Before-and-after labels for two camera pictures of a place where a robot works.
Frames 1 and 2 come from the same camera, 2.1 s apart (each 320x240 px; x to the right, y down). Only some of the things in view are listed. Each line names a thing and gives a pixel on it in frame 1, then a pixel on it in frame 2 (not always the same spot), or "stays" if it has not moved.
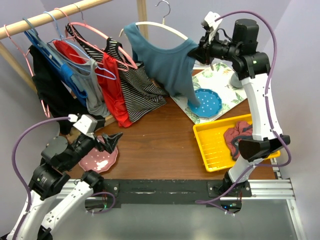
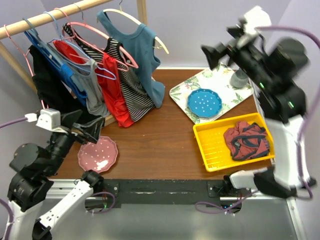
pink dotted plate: (98, 160) stays
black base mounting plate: (169, 193) stays
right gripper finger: (200, 54) -> (213, 55)
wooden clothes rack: (11, 28) stays
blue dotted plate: (210, 103) stays
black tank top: (55, 90) stays
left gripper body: (83, 145) -> (61, 143)
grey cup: (235, 81) stays
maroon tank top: (242, 130) stays
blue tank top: (172, 69) -> (139, 45)
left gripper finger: (111, 141) -> (91, 130)
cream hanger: (121, 32) -> (120, 10)
